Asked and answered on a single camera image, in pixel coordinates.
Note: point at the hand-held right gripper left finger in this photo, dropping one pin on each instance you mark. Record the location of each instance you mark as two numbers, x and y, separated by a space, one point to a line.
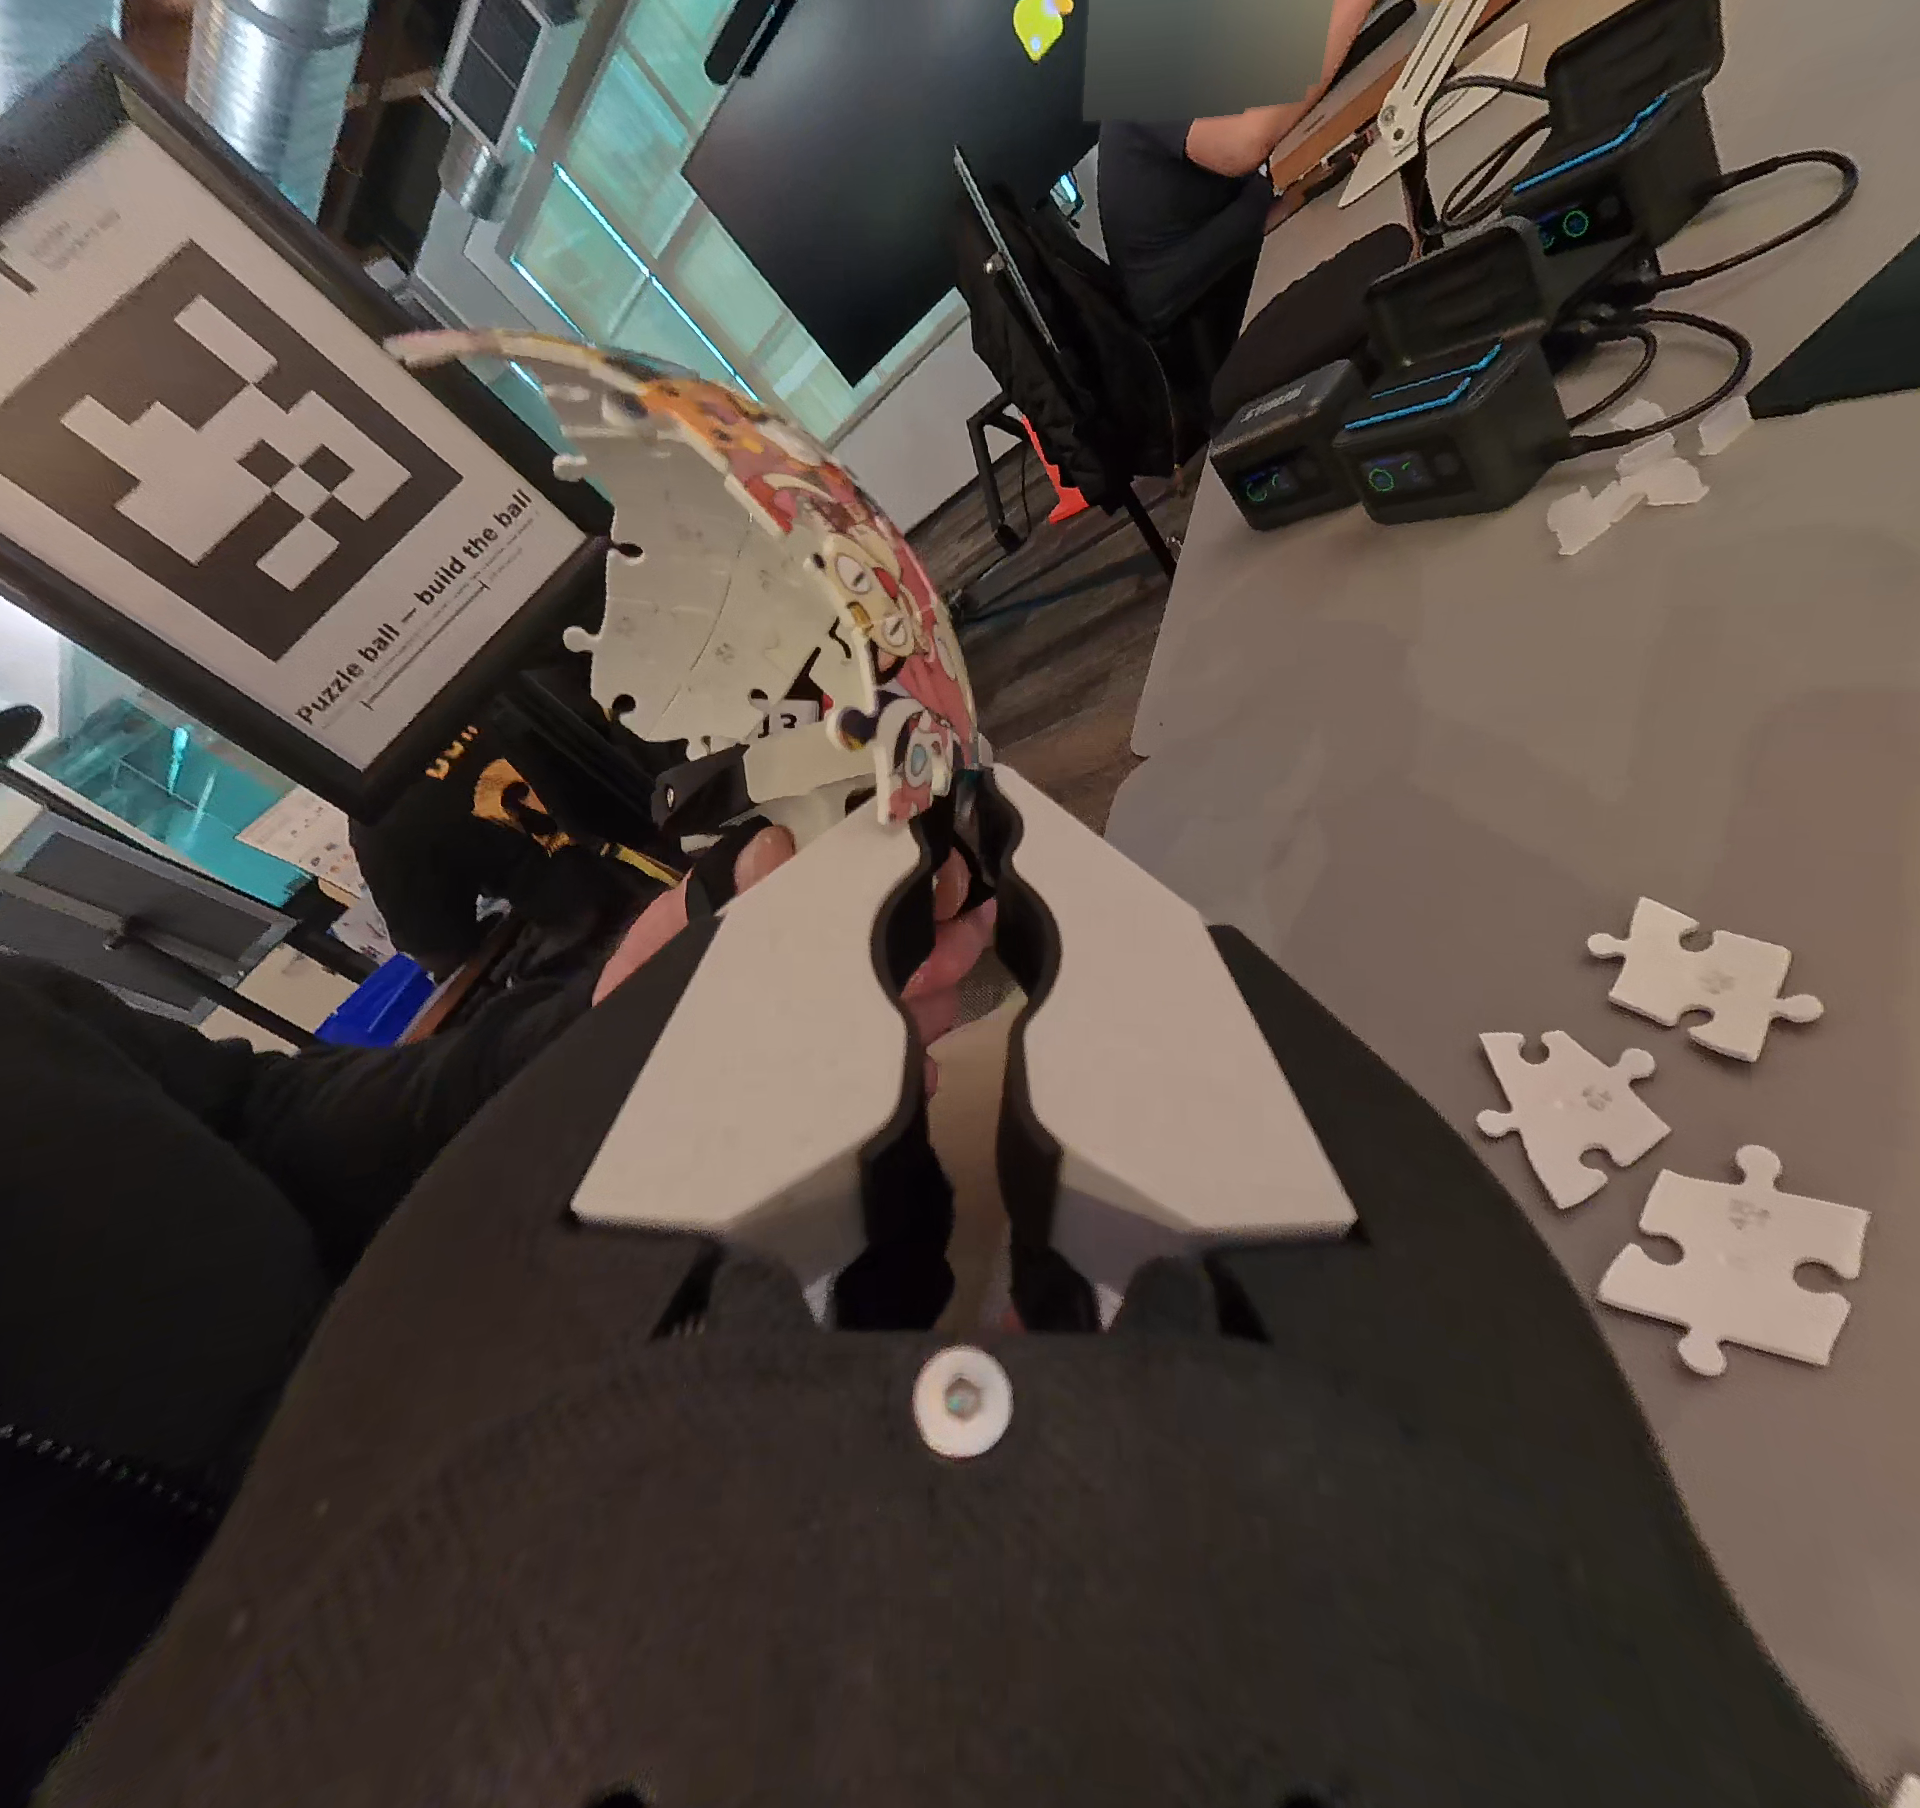
766 1074

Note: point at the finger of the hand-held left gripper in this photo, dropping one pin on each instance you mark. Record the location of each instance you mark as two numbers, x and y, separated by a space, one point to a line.
811 765

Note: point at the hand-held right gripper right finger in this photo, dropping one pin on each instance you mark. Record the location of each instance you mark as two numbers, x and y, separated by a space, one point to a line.
1172 1074

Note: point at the partly built puzzle ball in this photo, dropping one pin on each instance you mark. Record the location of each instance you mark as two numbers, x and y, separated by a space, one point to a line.
722 594

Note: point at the puzzle pieces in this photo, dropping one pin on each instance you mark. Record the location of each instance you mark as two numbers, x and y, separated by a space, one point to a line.
1725 1238

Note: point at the person's left forearm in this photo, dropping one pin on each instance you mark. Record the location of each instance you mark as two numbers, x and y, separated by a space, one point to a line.
391 1088

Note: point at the person's left hand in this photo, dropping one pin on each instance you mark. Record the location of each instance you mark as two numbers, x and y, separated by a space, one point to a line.
660 937

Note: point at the black yellow bag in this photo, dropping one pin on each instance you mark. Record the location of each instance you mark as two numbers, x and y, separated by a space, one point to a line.
450 849

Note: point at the red plastic object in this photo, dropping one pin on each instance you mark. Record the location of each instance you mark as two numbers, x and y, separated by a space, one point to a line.
1064 488

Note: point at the blue storage bin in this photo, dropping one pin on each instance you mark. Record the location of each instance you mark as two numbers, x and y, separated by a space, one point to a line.
375 1006

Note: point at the black office chair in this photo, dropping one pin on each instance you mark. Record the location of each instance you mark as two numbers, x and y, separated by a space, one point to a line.
1080 338

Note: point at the framed black white marker sign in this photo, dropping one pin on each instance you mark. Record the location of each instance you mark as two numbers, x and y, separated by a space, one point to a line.
225 488

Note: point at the black round pad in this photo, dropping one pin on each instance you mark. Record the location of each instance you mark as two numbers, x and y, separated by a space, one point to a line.
1306 309

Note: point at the metal vent grille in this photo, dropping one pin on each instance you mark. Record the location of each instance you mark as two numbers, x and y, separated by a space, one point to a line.
497 46

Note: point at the dark flat panel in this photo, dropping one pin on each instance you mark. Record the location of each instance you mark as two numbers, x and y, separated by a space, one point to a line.
1861 338

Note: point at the black wall screen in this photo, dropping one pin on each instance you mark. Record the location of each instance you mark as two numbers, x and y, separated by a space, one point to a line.
901 113

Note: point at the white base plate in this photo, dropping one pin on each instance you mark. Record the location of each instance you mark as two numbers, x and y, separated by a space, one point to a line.
1477 67

